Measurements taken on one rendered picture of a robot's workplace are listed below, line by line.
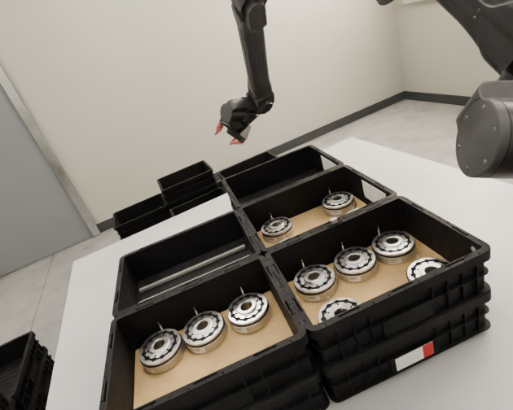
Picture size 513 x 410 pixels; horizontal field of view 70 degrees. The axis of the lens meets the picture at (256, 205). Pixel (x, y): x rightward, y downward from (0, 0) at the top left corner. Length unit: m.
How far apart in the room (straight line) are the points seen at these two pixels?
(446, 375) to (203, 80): 3.44
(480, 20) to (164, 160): 3.66
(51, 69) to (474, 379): 3.64
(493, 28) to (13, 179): 3.87
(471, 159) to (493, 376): 0.66
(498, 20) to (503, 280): 0.81
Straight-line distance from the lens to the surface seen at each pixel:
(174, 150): 3.92
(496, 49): 0.41
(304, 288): 0.90
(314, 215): 1.22
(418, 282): 0.77
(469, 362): 0.94
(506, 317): 1.03
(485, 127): 0.31
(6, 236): 4.22
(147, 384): 0.92
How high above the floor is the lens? 1.45
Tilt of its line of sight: 26 degrees down
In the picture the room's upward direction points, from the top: 19 degrees counter-clockwise
